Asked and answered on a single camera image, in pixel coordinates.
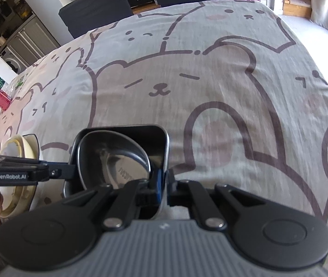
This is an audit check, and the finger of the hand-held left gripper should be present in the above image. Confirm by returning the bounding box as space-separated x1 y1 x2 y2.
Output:
47 163 77 180

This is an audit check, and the grey kitchen cabinet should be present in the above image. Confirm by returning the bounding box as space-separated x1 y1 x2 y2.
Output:
5 17 61 64

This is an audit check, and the cream bowl with handles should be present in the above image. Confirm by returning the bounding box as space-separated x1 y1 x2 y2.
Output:
0 137 39 217

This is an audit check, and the round steel bowl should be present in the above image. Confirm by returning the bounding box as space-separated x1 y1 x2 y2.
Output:
78 130 152 193

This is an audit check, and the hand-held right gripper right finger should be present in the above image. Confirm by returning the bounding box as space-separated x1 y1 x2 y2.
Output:
166 169 266 231

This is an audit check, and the rectangular steel tray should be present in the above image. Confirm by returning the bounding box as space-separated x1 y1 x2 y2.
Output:
64 124 171 220

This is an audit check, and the printed bear tablecloth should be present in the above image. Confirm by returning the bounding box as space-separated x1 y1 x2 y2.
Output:
0 0 328 277

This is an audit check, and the red drink can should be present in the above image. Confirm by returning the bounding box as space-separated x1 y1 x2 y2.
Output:
0 89 12 111

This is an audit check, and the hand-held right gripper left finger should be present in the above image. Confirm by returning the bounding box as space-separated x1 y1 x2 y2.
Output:
63 169 164 231

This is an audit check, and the washing machine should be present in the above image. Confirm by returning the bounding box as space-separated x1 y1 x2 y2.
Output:
0 48 28 75

